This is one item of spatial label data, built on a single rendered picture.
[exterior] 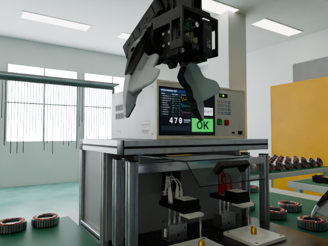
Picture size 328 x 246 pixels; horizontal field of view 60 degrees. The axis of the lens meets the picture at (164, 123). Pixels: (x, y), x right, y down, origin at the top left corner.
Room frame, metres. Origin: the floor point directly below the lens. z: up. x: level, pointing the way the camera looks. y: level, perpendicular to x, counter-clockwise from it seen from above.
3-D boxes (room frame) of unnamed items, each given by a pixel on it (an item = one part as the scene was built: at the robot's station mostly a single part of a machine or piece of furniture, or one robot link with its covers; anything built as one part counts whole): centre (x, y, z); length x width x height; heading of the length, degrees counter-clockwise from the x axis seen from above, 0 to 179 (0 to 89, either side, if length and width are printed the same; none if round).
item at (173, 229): (1.01, -0.04, 0.80); 0.07 x 0.05 x 0.06; 123
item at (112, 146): (1.22, -0.04, 1.09); 0.68 x 0.44 x 0.05; 123
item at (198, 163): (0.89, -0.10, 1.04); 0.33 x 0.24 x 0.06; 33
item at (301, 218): (1.19, -0.61, 0.77); 0.11 x 0.11 x 0.04
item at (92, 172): (1.11, 0.27, 0.91); 0.28 x 0.03 x 0.32; 33
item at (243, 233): (1.02, -0.32, 0.78); 0.15 x 0.15 x 0.01; 33
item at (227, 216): (1.14, -0.24, 0.80); 0.07 x 0.05 x 0.06; 123
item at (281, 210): (1.34, -0.51, 0.77); 0.11 x 0.11 x 0.04
